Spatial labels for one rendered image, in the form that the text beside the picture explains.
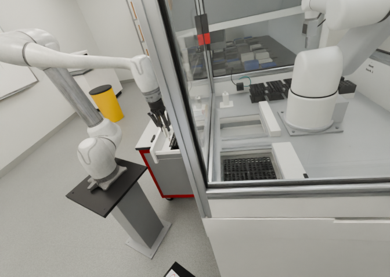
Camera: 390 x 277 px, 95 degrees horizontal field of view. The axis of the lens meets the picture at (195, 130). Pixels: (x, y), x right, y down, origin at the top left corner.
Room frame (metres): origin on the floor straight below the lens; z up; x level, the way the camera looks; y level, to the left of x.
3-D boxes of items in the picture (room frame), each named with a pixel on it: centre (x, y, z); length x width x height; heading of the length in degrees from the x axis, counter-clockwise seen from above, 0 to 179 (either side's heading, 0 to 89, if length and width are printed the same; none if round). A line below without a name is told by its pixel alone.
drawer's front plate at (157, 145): (0.96, 0.24, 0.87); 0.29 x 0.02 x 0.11; 166
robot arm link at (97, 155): (0.87, 0.60, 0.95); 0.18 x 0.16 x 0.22; 176
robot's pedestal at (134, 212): (0.86, 0.61, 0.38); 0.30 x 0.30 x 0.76; 56
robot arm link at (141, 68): (0.88, 0.17, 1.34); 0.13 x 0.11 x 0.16; 176
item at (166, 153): (0.91, 0.04, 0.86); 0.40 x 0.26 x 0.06; 76
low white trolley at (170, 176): (1.36, 0.13, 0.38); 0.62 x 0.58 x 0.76; 166
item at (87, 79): (4.46, 2.11, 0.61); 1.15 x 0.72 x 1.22; 166
